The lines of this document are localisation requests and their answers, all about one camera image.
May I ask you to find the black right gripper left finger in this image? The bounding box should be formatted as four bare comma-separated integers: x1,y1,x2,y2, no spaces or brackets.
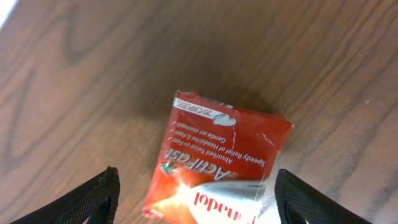
12,167,121,224

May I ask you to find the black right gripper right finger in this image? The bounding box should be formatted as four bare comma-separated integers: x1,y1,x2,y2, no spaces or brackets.
274,169,371,224

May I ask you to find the red white medicine box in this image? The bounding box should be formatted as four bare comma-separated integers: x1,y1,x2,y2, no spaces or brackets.
142,91,293,223

